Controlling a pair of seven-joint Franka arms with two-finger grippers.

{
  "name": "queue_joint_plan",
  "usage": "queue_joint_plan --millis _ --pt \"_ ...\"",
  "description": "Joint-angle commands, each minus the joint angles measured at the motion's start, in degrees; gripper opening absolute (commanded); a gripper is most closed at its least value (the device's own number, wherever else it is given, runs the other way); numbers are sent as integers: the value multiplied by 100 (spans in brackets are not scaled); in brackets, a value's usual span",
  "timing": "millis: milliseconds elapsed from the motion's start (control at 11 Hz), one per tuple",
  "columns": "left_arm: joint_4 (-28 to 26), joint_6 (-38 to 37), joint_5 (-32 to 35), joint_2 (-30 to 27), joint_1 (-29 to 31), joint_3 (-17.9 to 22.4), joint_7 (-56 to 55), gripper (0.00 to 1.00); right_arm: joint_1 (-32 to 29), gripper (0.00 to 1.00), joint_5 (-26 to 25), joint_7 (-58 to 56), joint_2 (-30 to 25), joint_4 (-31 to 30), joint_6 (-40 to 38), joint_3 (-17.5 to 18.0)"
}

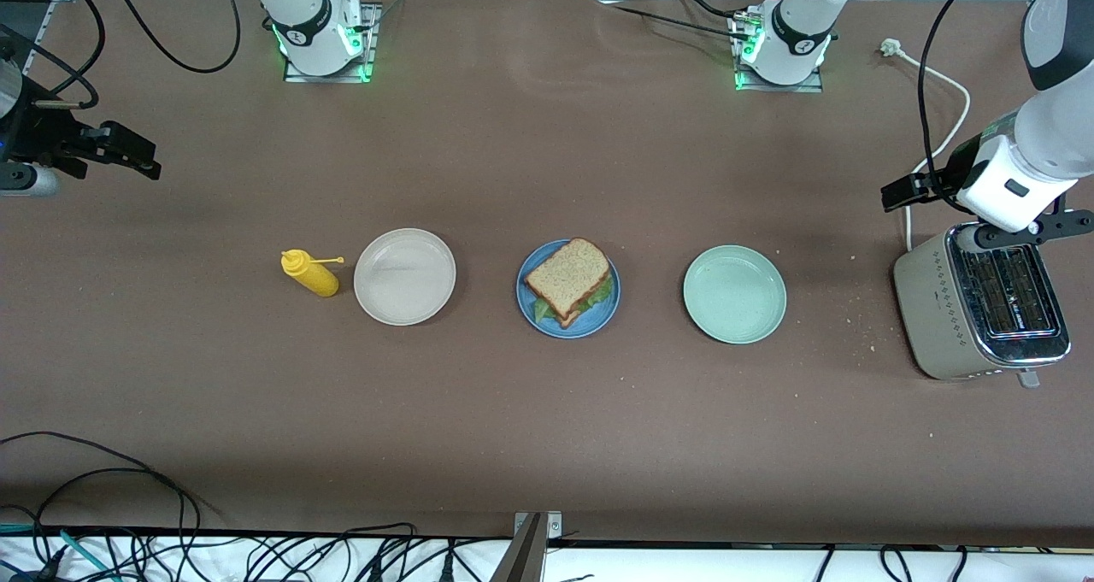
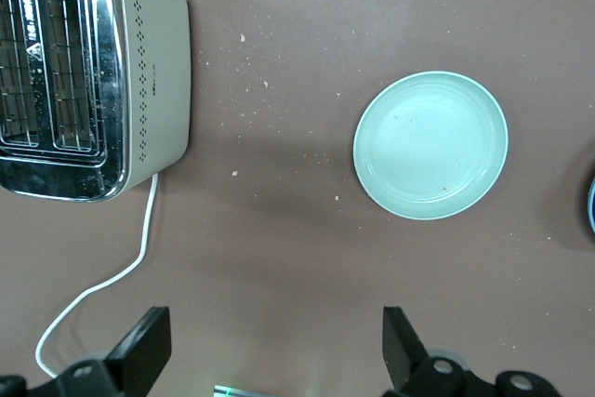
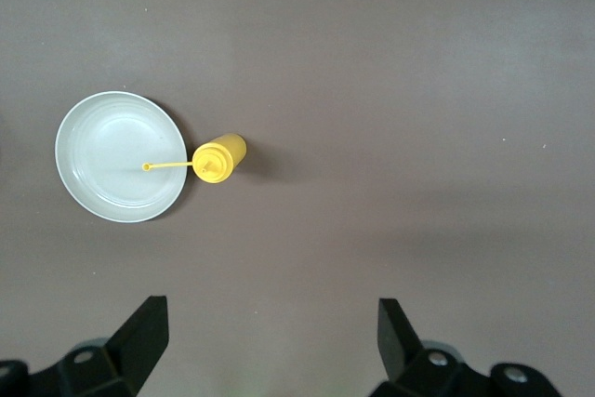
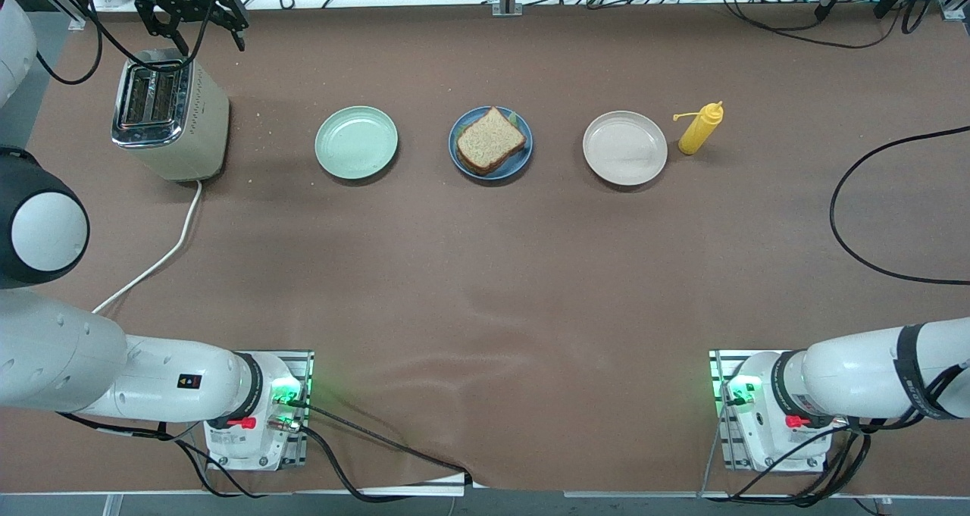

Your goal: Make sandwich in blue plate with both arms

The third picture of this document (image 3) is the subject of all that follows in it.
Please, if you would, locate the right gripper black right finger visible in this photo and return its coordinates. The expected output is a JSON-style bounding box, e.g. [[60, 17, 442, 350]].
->
[[370, 298, 567, 397]]

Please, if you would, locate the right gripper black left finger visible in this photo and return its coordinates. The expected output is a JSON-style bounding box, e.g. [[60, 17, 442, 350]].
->
[[0, 295, 170, 397]]

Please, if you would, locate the yellow squeeze bottle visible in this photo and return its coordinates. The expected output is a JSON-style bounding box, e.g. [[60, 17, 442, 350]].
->
[[141, 132, 247, 185]]

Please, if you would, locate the beige round plate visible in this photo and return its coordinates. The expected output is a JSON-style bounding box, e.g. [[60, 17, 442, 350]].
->
[[54, 90, 190, 224]]

